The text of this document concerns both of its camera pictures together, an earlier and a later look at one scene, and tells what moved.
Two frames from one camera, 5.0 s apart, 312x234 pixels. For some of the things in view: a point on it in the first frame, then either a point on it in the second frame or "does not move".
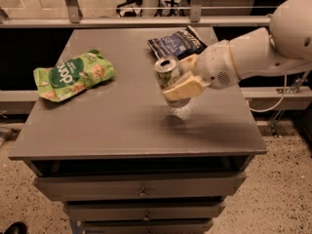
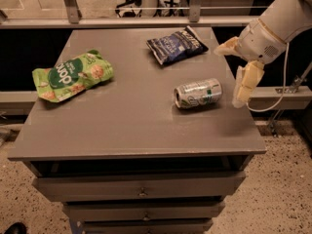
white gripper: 214,63 to 259,43
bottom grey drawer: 181,226 does not move
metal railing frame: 74,19 does not move
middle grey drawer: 143,211 does not move
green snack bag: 69,77 does not move
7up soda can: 169,71 to 199,94
